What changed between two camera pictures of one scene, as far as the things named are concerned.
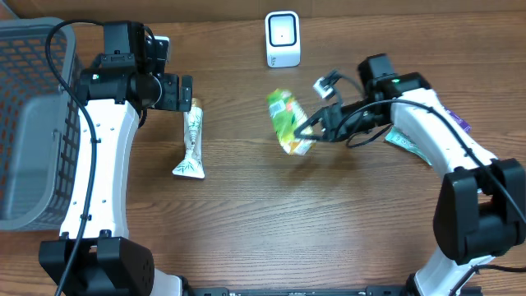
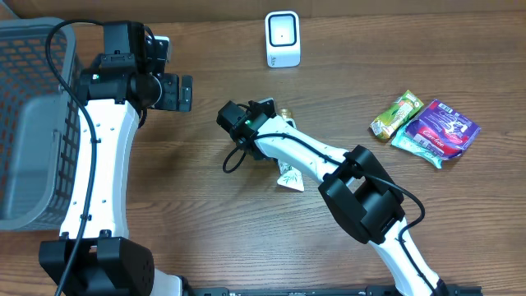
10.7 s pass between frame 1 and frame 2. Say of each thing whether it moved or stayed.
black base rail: stayed
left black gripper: stayed
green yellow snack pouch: moved
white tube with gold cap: moved
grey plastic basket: stayed
